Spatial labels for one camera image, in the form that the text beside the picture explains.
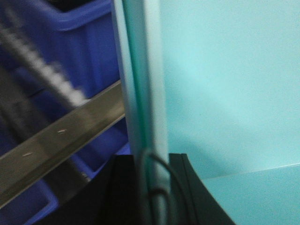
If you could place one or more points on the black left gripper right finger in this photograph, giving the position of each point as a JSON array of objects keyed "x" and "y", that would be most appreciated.
[{"x": 198, "y": 207}]

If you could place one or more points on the light blue plastic bin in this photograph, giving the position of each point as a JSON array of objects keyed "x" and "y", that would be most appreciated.
[{"x": 218, "y": 80}]

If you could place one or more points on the stainless steel shelf front rail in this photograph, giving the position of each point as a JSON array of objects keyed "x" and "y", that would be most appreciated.
[{"x": 31, "y": 160}]

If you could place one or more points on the blue bin lower right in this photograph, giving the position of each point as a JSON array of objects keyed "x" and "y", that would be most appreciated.
[{"x": 66, "y": 180}]

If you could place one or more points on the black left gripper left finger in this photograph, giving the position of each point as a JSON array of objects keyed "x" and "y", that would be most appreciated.
[{"x": 109, "y": 199}]

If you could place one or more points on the blue bin upper right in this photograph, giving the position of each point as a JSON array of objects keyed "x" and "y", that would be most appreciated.
[{"x": 75, "y": 34}]

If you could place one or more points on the white roller track right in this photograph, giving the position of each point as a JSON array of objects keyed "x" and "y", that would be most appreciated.
[{"x": 49, "y": 75}]

